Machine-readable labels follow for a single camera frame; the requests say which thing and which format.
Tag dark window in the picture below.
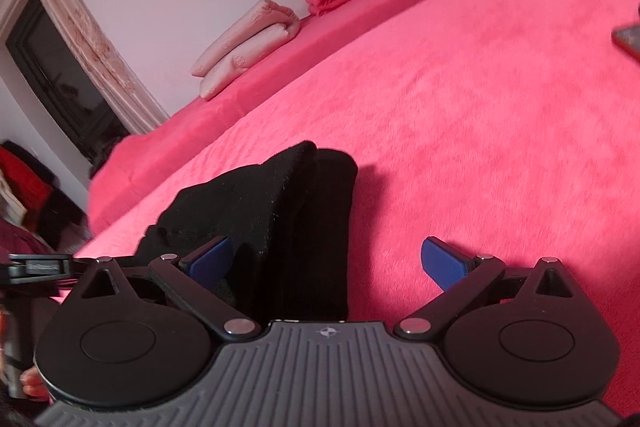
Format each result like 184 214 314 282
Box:
4 0 132 166

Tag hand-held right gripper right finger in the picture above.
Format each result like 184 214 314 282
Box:
394 236 577 341

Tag pale pink pillow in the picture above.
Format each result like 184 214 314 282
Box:
191 0 297 78
198 18 302 102

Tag black pants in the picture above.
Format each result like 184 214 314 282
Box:
132 142 359 323

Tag dark smartphone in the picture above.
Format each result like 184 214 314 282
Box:
612 23 640 64

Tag pink fleece blanket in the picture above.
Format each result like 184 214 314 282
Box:
75 0 640 419

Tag deep pink bed sheet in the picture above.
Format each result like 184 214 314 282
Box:
88 0 446 234

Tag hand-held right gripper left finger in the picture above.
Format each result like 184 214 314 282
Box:
70 236 262 342

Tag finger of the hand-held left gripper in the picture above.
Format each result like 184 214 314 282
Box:
0 253 103 284

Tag pale patterned curtain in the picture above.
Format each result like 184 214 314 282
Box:
34 0 169 136

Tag person's left hand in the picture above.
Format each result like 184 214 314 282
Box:
21 366 52 402

